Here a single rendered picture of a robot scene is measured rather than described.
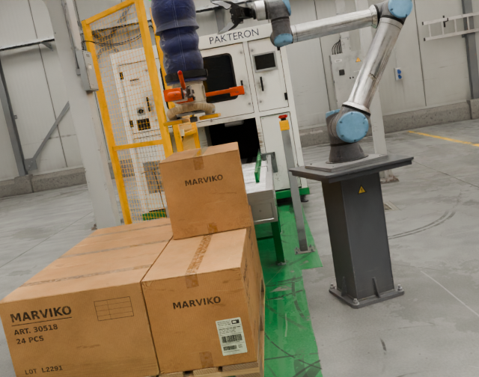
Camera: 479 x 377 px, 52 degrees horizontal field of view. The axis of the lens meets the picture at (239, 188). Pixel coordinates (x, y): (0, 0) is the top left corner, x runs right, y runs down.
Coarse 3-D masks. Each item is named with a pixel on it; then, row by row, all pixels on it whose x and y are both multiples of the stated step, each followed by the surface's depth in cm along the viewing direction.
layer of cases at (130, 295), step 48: (96, 240) 282; (144, 240) 261; (192, 240) 243; (240, 240) 227; (48, 288) 205; (96, 288) 194; (144, 288) 193; (192, 288) 192; (240, 288) 191; (48, 336) 199; (96, 336) 198; (144, 336) 196; (192, 336) 195; (240, 336) 194
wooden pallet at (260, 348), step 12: (264, 288) 308; (264, 300) 290; (264, 312) 275; (264, 324) 261; (180, 372) 198; (192, 372) 201; (204, 372) 197; (216, 372) 197; (228, 372) 197; (240, 372) 197; (252, 372) 196
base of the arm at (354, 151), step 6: (330, 144) 265; (336, 144) 260; (342, 144) 259; (348, 144) 258; (354, 144) 259; (330, 150) 266; (336, 150) 261; (342, 150) 259; (348, 150) 258; (354, 150) 258; (360, 150) 262; (330, 156) 265; (336, 156) 260; (342, 156) 259; (348, 156) 257; (354, 156) 257; (360, 156) 259
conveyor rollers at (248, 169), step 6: (264, 162) 519; (246, 168) 494; (252, 168) 485; (264, 168) 466; (246, 174) 449; (252, 174) 440; (264, 174) 430; (246, 180) 414; (252, 180) 405; (264, 180) 395; (246, 186) 379; (252, 186) 378; (258, 186) 369; (264, 186) 368; (246, 192) 352
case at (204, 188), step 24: (168, 168) 244; (192, 168) 244; (216, 168) 244; (240, 168) 244; (168, 192) 246; (192, 192) 246; (216, 192) 246; (240, 192) 246; (192, 216) 248; (216, 216) 248; (240, 216) 248
